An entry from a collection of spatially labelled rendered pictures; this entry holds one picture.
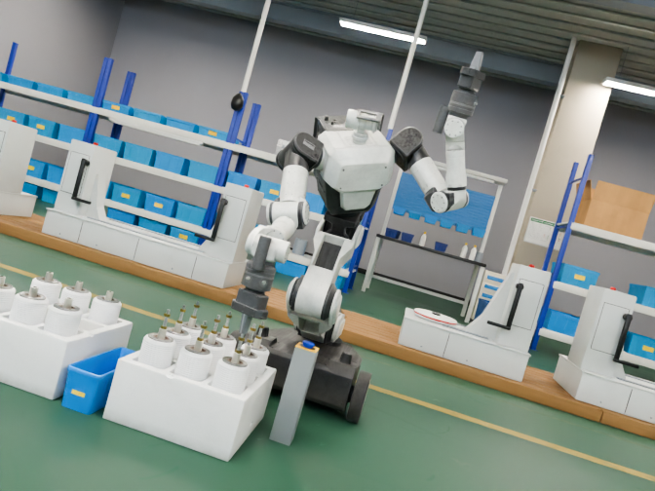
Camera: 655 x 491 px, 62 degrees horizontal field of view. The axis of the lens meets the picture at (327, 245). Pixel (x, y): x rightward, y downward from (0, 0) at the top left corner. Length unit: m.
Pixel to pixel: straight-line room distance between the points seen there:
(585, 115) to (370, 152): 6.42
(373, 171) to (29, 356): 1.26
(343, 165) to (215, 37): 9.54
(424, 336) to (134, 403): 2.33
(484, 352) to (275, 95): 7.86
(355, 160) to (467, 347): 2.01
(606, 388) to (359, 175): 2.42
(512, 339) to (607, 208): 3.16
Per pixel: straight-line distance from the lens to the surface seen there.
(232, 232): 3.89
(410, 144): 2.09
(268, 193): 6.53
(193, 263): 3.92
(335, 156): 1.95
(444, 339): 3.67
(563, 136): 8.12
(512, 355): 3.73
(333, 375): 2.12
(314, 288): 2.01
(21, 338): 1.86
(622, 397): 3.94
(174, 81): 11.43
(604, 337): 3.90
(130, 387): 1.70
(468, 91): 1.98
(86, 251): 4.21
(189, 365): 1.65
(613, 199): 6.66
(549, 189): 7.98
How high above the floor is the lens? 0.72
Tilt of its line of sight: 2 degrees down
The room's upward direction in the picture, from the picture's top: 16 degrees clockwise
